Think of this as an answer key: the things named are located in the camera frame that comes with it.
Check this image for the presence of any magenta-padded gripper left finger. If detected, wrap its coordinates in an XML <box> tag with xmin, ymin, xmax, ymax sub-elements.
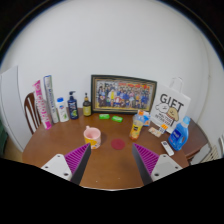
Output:
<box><xmin>40</xmin><ymin>143</ymin><xmax>92</xmax><ymax>186</ymax></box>

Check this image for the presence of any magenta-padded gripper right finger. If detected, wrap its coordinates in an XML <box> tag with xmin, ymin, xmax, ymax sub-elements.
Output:
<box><xmin>131</xmin><ymin>143</ymin><xmax>184</xmax><ymax>186</ymax></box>

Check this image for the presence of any orange juice bottle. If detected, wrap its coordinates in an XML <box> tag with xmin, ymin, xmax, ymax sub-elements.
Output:
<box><xmin>129</xmin><ymin>110</ymin><xmax>145</xmax><ymax>141</ymax></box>

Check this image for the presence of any white remote control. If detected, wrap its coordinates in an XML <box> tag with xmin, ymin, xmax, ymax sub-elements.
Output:
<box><xmin>160</xmin><ymin>140</ymin><xmax>175</xmax><ymax>157</ymax></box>

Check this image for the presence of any pink mug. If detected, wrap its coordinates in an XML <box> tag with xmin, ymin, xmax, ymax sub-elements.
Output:
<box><xmin>83</xmin><ymin>125</ymin><xmax>102</xmax><ymax>150</ymax></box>

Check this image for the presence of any small patterned pouch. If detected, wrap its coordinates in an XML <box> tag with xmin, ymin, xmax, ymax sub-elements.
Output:
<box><xmin>147</xmin><ymin>126</ymin><xmax>163</xmax><ymax>138</ymax></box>

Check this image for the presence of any red round coaster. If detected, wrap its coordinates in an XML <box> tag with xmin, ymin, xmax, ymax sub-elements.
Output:
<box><xmin>110</xmin><ymin>138</ymin><xmax>126</xmax><ymax>151</ymax></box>

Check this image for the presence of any orange and white puzzle cube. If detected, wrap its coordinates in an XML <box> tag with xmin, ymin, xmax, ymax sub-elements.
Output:
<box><xmin>158</xmin><ymin>123</ymin><xmax>168</xmax><ymax>135</ymax></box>

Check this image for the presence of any blue detergent bottle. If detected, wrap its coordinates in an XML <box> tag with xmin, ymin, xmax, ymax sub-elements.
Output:
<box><xmin>167</xmin><ymin>115</ymin><xmax>191</xmax><ymax>152</ymax></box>

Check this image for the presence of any white shampoo bottle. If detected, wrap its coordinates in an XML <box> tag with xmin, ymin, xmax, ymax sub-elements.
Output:
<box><xmin>55</xmin><ymin>97</ymin><xmax>70</xmax><ymax>123</ymax></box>

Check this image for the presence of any dark blue pump bottle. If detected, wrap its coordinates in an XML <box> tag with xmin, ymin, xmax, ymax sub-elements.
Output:
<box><xmin>67</xmin><ymin>90</ymin><xmax>80</xmax><ymax>121</ymax></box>

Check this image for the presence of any amber pump bottle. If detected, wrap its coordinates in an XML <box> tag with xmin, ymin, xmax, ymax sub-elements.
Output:
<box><xmin>82</xmin><ymin>92</ymin><xmax>93</xmax><ymax>117</ymax></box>

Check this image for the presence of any white paper gift bag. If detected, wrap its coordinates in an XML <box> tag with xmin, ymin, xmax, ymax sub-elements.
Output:
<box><xmin>149</xmin><ymin>77</ymin><xmax>192</xmax><ymax>134</ymax></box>

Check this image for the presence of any pink long box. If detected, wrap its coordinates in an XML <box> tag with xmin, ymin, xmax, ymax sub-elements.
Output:
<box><xmin>32</xmin><ymin>79</ymin><xmax>53</xmax><ymax>131</ymax></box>

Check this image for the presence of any wooden chair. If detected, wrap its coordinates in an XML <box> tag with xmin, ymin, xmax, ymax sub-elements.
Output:
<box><xmin>23</xmin><ymin>92</ymin><xmax>43</xmax><ymax>135</ymax></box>

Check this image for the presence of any white radiator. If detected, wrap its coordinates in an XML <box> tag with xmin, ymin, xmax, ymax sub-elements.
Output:
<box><xmin>199</xmin><ymin>144</ymin><xmax>222</xmax><ymax>164</ymax></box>

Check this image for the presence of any white and green long box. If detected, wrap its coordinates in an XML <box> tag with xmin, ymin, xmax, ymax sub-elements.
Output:
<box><xmin>43</xmin><ymin>74</ymin><xmax>60</xmax><ymax>124</ymax></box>

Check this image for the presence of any framed group photo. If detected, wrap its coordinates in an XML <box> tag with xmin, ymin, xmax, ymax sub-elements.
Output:
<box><xmin>90</xmin><ymin>74</ymin><xmax>158</xmax><ymax>116</ymax></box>

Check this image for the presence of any white board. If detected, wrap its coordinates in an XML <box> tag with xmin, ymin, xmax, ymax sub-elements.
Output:
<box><xmin>0</xmin><ymin>65</ymin><xmax>33</xmax><ymax>153</ymax></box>

